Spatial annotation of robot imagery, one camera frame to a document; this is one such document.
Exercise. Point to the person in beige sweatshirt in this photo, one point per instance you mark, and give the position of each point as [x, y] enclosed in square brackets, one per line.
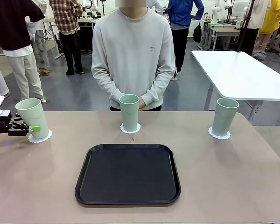
[133, 46]

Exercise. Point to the black tripod pole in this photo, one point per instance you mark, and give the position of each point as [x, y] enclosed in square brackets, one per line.
[245, 25]

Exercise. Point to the white side table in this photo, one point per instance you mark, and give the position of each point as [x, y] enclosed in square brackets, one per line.
[235, 74]

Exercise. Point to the bystander in plaid shirt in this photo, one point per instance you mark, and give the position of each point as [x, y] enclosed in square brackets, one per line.
[67, 18]

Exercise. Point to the bystander in blue jacket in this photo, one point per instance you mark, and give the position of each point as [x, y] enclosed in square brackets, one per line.
[182, 14]

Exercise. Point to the white scalloped paper coaster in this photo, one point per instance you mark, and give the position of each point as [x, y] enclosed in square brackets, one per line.
[44, 139]
[220, 137]
[130, 132]

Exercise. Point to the bystander in grey patterned trousers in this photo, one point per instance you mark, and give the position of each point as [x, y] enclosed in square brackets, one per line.
[40, 51]

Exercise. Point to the person's left forearm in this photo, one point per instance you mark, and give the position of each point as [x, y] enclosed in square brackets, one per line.
[158, 86]

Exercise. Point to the person's right forearm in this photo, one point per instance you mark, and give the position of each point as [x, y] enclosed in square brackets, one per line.
[105, 86]

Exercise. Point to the grey workbench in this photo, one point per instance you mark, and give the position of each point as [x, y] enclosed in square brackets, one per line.
[224, 31]

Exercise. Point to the bystander in cream jacket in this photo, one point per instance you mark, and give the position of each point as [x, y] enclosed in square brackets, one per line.
[256, 16]

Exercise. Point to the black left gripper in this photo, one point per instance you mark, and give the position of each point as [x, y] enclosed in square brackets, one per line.
[0, 120]

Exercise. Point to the black plastic serving tray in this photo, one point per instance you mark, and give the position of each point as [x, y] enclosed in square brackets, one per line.
[128, 175]

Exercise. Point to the bystander in yellow coat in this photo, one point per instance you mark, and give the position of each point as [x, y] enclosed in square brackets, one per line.
[271, 18]

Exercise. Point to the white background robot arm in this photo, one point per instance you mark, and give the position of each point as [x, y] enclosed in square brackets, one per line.
[215, 11]
[92, 8]

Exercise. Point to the person's left hand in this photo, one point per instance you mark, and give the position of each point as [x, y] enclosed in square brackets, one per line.
[142, 102]

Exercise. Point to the bystander in black top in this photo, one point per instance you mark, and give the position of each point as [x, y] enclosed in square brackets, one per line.
[11, 28]

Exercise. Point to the black backpack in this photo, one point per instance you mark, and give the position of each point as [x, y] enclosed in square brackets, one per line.
[197, 33]

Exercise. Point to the grey cloth pile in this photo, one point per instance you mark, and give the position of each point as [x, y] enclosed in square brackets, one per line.
[259, 55]

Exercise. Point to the pale green plastic cup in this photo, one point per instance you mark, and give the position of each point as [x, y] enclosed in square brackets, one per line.
[129, 116]
[224, 119]
[33, 112]

